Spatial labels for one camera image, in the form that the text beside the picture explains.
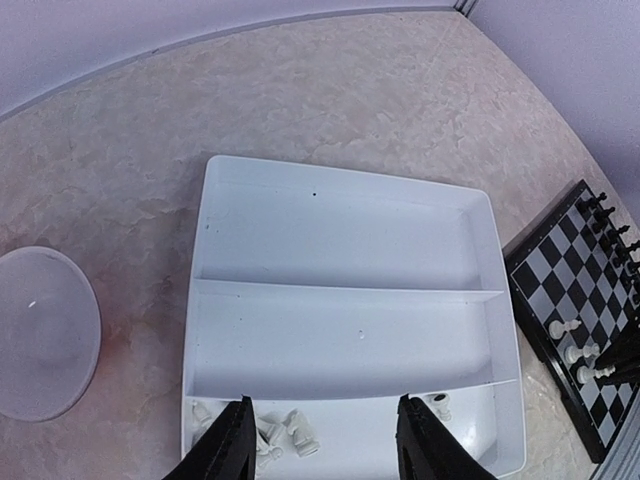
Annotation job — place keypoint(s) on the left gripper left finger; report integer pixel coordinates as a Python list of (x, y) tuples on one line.
[(227, 450)]

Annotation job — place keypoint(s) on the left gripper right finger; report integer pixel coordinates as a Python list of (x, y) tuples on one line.
[(427, 450)]

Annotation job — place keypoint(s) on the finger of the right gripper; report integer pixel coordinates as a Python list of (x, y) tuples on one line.
[(623, 355)]

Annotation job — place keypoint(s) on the white chess piece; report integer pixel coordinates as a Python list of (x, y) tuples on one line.
[(439, 404), (586, 374), (573, 354), (557, 329)]

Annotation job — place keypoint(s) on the black white chess board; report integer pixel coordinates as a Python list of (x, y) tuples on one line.
[(553, 275)]

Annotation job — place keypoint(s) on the white divided plastic tray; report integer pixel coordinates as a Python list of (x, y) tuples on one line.
[(336, 292)]

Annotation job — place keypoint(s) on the pile of white chess pieces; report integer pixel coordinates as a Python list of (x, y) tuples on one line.
[(277, 434)]

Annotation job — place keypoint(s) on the white chess piece in tray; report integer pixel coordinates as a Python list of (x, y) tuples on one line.
[(439, 404)]

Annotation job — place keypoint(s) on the row of black chess pieces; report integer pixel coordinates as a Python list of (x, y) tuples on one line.
[(614, 257)]

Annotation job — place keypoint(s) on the orange white bowl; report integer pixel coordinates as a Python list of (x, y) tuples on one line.
[(50, 334)]

